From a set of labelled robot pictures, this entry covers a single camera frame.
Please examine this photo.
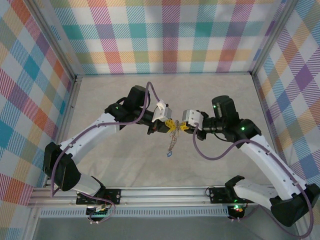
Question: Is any small lit circuit board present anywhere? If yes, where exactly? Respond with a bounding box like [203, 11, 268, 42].
[229, 204, 246, 214]

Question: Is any green circuit board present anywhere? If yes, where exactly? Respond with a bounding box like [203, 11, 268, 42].
[85, 205, 111, 218]

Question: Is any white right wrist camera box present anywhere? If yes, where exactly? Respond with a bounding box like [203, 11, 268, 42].
[182, 108, 205, 131]

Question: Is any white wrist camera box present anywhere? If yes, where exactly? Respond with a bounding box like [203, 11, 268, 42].
[182, 108, 205, 131]
[151, 99, 174, 124]

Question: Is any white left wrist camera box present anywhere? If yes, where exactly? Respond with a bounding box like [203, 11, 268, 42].
[151, 99, 174, 124]

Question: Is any aluminium side frame rail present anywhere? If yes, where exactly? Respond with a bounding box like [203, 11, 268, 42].
[250, 74, 295, 187]
[43, 76, 84, 187]

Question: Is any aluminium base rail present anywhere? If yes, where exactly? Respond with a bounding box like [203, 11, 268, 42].
[28, 186, 303, 207]

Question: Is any slotted grey cable duct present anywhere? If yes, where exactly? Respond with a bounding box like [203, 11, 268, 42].
[39, 208, 230, 218]

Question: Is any aluminium frame post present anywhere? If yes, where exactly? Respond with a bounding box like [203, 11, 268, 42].
[249, 0, 302, 76]
[26, 0, 79, 82]

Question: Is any short purple cable loop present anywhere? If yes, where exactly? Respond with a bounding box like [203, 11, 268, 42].
[79, 195, 119, 225]

